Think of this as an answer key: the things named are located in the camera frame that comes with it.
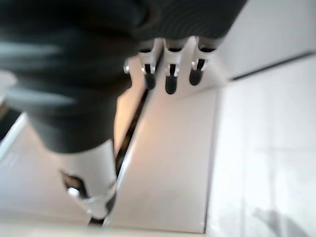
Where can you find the white refrigerator door panel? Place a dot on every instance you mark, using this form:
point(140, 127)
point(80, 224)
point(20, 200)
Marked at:
point(29, 185)
point(172, 160)

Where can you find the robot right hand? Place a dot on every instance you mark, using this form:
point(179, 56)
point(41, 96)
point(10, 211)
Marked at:
point(74, 61)

